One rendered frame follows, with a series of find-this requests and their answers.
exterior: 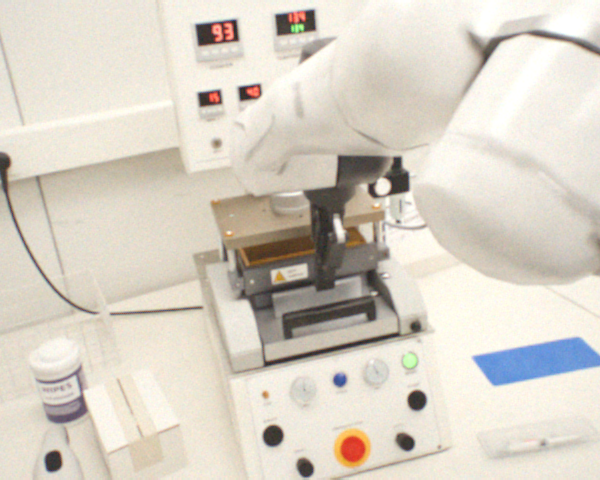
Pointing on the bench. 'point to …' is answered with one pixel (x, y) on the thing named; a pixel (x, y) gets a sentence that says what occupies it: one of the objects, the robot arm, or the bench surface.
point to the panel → (343, 413)
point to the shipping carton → (135, 428)
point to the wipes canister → (61, 382)
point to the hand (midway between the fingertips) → (324, 272)
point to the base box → (234, 390)
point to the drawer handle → (328, 313)
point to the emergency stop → (353, 449)
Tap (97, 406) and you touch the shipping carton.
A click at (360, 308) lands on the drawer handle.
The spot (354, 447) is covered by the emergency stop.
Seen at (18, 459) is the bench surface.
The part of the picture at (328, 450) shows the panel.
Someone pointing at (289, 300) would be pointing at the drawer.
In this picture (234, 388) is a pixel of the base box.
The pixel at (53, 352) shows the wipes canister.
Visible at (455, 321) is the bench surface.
